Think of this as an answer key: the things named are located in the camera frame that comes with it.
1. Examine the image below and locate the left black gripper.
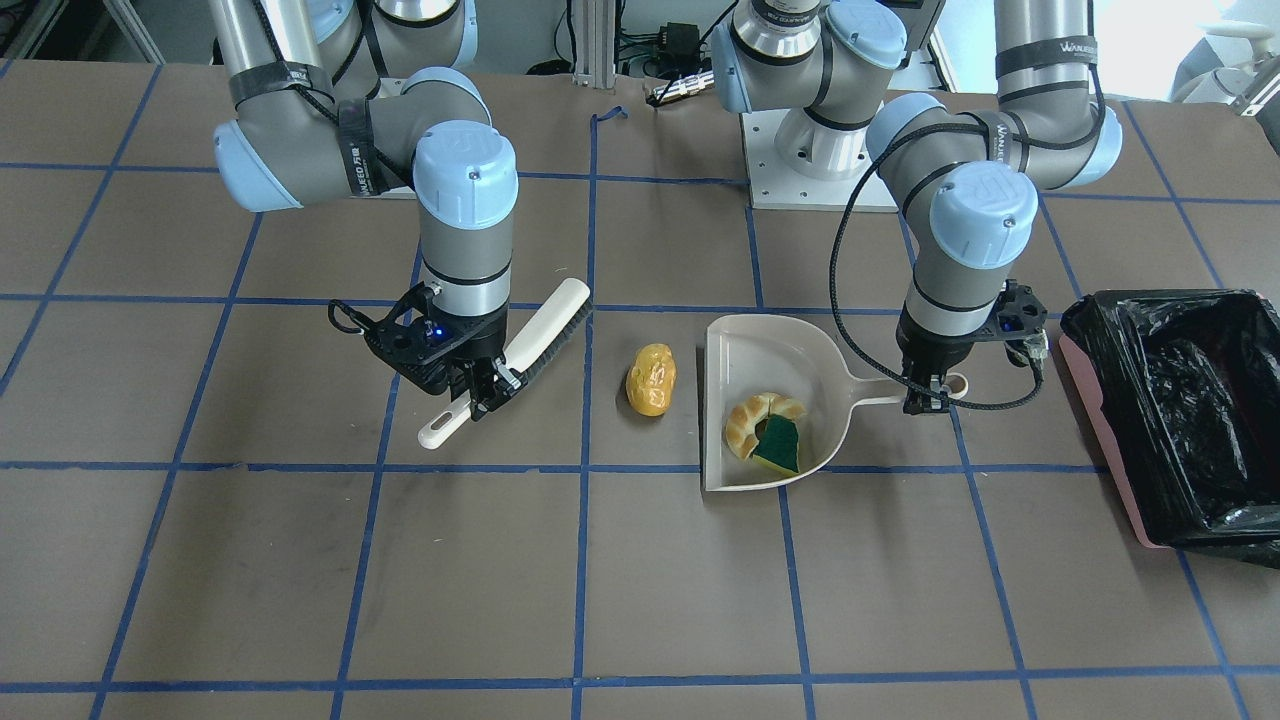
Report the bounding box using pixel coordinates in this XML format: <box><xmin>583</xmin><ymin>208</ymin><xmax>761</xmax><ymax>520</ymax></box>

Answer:
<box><xmin>896</xmin><ymin>305</ymin><xmax>991</xmax><ymax>416</ymax></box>

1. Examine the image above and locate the croissant bread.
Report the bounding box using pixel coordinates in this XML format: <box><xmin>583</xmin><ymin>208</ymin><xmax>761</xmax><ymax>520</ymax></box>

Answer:
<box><xmin>723</xmin><ymin>392</ymin><xmax>806</xmax><ymax>460</ymax></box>

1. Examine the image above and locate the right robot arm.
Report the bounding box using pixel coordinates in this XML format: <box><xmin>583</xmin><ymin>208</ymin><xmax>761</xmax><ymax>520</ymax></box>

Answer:
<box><xmin>211</xmin><ymin>1</ymin><xmax>520</xmax><ymax>420</ymax></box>

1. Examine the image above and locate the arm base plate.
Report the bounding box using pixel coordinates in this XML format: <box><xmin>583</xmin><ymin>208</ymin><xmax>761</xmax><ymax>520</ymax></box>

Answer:
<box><xmin>740</xmin><ymin>109</ymin><xmax>872</xmax><ymax>211</ymax></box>

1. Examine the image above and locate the beige plastic dustpan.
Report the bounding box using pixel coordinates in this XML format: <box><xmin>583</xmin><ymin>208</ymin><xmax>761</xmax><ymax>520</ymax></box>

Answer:
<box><xmin>701</xmin><ymin>314</ymin><xmax>957</xmax><ymax>493</ymax></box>

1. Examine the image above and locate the green yellow sponge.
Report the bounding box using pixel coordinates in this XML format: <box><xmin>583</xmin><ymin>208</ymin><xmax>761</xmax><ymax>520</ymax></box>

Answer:
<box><xmin>750</xmin><ymin>415</ymin><xmax>800</xmax><ymax>477</ymax></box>

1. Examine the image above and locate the pink bin with black bag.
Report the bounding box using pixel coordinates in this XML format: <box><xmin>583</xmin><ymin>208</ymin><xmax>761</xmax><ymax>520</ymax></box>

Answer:
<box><xmin>1060</xmin><ymin>290</ymin><xmax>1279</xmax><ymax>568</ymax></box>

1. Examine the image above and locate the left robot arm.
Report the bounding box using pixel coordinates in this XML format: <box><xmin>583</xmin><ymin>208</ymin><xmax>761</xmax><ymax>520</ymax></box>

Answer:
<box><xmin>710</xmin><ymin>1</ymin><xmax>1123</xmax><ymax>415</ymax></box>

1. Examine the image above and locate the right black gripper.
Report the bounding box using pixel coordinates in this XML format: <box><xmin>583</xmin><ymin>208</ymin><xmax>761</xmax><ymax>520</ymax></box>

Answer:
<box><xmin>362</xmin><ymin>282</ymin><xmax>524</xmax><ymax>421</ymax></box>

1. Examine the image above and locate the aluminium frame post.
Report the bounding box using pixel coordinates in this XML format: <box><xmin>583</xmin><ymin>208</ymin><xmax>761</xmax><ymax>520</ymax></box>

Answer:
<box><xmin>567</xmin><ymin>1</ymin><xmax>620</xmax><ymax>90</ymax></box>

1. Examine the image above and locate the yellow potato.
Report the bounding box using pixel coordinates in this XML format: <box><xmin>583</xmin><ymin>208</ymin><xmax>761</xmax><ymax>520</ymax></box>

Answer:
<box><xmin>625</xmin><ymin>343</ymin><xmax>677</xmax><ymax>416</ymax></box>

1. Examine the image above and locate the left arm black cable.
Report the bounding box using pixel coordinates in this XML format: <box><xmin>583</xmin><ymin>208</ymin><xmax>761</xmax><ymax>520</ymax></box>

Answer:
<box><xmin>828</xmin><ymin>110</ymin><xmax>1047</xmax><ymax>413</ymax></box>

